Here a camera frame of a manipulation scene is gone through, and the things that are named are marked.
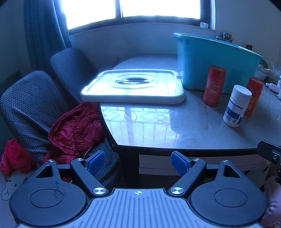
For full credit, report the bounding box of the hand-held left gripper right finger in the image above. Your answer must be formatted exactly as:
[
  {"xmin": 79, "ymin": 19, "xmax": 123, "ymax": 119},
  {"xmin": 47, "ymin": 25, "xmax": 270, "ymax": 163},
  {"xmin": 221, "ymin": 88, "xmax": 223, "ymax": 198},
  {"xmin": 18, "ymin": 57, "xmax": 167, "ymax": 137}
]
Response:
[{"xmin": 168, "ymin": 151, "xmax": 243, "ymax": 196}]

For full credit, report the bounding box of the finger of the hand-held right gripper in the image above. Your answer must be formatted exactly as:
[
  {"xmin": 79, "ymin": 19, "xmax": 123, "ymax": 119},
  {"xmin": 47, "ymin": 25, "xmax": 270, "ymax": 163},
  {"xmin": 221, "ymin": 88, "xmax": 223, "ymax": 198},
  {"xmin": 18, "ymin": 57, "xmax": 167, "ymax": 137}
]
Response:
[{"xmin": 257, "ymin": 140, "xmax": 281, "ymax": 165}]

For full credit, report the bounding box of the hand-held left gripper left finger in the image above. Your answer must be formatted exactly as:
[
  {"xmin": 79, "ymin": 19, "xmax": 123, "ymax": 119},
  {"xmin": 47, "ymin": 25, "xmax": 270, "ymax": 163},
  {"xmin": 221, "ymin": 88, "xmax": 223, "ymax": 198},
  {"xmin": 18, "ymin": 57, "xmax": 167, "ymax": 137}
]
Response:
[{"xmin": 35, "ymin": 150, "xmax": 109, "ymax": 196}]

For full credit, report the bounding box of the white medicine bottle blue label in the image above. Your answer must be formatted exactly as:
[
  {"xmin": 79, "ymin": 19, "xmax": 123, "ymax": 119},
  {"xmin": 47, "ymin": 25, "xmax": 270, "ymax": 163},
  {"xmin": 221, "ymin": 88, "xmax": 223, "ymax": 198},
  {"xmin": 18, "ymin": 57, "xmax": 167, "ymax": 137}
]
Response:
[{"xmin": 223, "ymin": 85, "xmax": 252, "ymax": 128}]

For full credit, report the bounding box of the red cylindrical bottle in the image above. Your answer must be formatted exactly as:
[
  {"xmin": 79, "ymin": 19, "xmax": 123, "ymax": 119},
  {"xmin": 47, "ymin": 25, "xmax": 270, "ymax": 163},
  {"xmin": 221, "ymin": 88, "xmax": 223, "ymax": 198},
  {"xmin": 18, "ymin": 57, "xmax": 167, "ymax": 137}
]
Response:
[
  {"xmin": 244, "ymin": 77, "xmax": 264, "ymax": 116},
  {"xmin": 202, "ymin": 65, "xmax": 226, "ymax": 107}
]

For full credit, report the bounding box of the white storage bin lid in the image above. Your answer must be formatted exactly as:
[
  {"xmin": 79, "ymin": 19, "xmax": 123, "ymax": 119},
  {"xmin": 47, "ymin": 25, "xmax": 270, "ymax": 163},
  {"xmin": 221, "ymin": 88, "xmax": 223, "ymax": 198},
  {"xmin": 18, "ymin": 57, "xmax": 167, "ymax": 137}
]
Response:
[{"xmin": 80, "ymin": 69, "xmax": 185, "ymax": 104}]

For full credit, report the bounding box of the teal plastic storage bin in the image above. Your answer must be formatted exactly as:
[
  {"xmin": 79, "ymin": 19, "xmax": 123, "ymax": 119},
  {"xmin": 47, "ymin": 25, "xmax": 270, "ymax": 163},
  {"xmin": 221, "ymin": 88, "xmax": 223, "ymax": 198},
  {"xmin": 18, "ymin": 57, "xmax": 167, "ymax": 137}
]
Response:
[{"xmin": 173, "ymin": 32, "xmax": 264, "ymax": 95}]

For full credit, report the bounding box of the person's right forearm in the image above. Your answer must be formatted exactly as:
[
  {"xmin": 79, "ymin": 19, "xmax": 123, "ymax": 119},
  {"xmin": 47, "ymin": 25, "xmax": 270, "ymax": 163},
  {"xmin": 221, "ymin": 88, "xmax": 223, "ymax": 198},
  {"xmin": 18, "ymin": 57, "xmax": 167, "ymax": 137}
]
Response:
[{"xmin": 262, "ymin": 175, "xmax": 281, "ymax": 228}]

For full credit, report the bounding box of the grey glossy desktop table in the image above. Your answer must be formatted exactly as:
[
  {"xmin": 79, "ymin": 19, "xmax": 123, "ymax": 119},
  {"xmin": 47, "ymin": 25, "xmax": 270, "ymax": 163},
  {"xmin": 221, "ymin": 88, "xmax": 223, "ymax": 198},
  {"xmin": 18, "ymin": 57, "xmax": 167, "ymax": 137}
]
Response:
[{"xmin": 100, "ymin": 54, "xmax": 281, "ymax": 176}]

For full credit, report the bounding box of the red puffy jacket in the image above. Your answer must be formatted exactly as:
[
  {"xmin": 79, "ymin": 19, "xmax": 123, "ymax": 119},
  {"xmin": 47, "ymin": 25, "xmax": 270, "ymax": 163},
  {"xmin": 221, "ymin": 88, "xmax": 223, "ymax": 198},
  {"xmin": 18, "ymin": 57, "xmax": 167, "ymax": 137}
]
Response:
[{"xmin": 42, "ymin": 102, "xmax": 106, "ymax": 164}]

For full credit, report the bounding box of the small white tube bottle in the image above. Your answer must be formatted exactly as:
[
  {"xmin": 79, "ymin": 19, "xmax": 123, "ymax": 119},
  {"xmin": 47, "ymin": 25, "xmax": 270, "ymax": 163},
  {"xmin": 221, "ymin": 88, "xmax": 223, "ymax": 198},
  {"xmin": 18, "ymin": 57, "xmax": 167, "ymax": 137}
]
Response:
[{"xmin": 266, "ymin": 82, "xmax": 280, "ymax": 92}]

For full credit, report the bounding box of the red crumpled cloth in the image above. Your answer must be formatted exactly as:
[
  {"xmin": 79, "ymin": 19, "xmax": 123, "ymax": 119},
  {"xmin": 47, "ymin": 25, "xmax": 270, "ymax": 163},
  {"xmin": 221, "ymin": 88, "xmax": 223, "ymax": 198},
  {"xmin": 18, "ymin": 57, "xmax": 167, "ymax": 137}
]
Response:
[{"xmin": 0, "ymin": 139, "xmax": 37, "ymax": 176}]

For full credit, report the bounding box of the white printed cloth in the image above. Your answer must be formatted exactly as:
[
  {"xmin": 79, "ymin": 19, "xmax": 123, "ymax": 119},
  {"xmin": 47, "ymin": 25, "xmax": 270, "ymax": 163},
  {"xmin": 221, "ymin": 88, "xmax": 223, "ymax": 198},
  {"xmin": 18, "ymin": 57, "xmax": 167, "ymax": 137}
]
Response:
[{"xmin": 0, "ymin": 171, "xmax": 33, "ymax": 228}]

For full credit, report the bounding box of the grey knit-covered chair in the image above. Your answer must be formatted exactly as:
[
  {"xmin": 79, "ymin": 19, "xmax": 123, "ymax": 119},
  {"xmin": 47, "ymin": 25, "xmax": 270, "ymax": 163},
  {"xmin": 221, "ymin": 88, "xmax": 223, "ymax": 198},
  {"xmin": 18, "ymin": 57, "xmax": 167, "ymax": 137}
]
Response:
[
  {"xmin": 0, "ymin": 71, "xmax": 120, "ymax": 189},
  {"xmin": 50, "ymin": 48, "xmax": 103, "ymax": 103}
]

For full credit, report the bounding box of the steel thermos flask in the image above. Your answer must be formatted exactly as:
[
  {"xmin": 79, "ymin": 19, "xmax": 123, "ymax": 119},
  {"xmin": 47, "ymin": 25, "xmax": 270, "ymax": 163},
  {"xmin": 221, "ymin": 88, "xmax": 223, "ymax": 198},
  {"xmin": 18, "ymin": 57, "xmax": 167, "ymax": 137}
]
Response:
[{"xmin": 216, "ymin": 32, "xmax": 233, "ymax": 43}]

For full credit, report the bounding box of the blue-grey curtain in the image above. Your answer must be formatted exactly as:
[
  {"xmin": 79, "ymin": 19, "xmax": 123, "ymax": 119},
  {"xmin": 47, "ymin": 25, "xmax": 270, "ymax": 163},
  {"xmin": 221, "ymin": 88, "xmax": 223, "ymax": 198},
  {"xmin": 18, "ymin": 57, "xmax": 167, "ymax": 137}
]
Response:
[{"xmin": 23, "ymin": 0, "xmax": 73, "ymax": 73}]

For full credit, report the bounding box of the bright window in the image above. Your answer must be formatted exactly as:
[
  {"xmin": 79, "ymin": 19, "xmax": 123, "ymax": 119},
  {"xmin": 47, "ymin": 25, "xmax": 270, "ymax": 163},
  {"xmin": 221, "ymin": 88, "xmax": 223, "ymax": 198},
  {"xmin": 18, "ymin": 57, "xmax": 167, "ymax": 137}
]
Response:
[{"xmin": 59, "ymin": 0, "xmax": 217, "ymax": 31}]

